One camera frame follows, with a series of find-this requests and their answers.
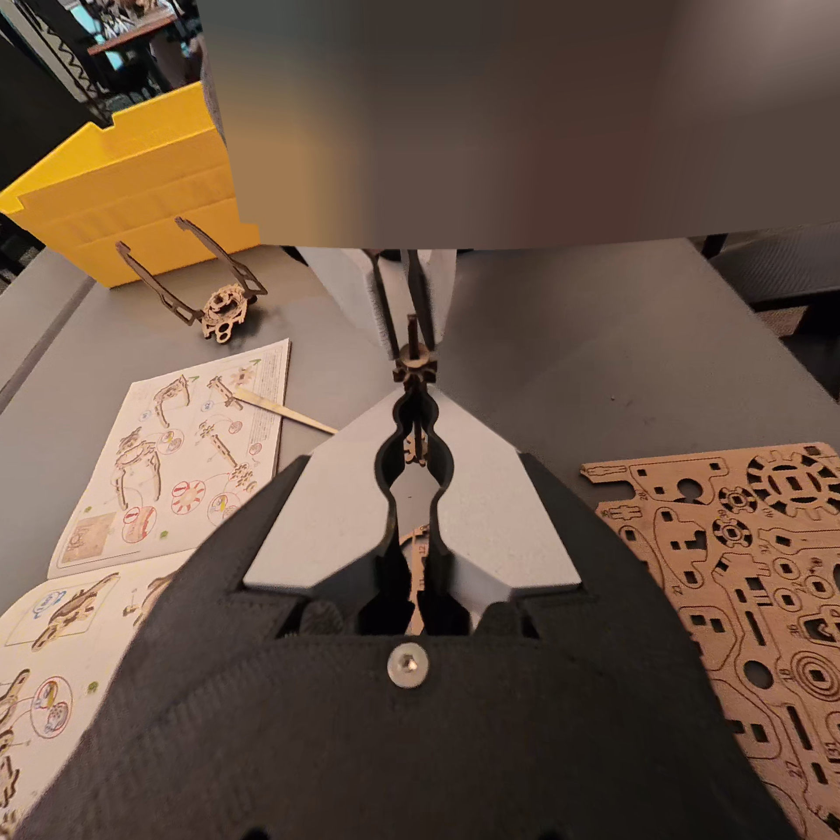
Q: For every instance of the open instruction booklet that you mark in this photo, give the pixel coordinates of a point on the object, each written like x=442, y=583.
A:
x=197, y=459

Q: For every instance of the pointed wooden stick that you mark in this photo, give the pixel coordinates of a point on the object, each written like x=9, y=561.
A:
x=289, y=413

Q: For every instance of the thin wooden axle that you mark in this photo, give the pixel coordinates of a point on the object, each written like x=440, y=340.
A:
x=414, y=328

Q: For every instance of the small wooden gear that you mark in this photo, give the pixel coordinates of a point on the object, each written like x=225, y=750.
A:
x=413, y=371

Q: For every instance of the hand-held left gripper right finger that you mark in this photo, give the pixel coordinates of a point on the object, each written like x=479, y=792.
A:
x=505, y=525

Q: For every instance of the yellow plastic bin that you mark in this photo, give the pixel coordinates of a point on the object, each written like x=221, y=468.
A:
x=131, y=197

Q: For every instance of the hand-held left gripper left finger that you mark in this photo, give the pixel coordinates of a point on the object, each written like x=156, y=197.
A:
x=315, y=525

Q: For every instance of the laser-cut wooden parts sheet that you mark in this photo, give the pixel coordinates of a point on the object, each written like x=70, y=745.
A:
x=656, y=489

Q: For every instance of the wooden model with long arms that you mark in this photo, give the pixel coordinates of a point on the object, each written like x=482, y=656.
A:
x=223, y=308

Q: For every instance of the small wooden parts strip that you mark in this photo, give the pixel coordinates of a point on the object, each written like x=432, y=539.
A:
x=420, y=571

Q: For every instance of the grey mesh chair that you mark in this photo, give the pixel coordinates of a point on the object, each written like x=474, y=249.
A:
x=787, y=262

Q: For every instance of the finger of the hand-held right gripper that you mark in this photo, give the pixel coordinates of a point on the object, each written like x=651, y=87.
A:
x=436, y=289
x=367, y=295

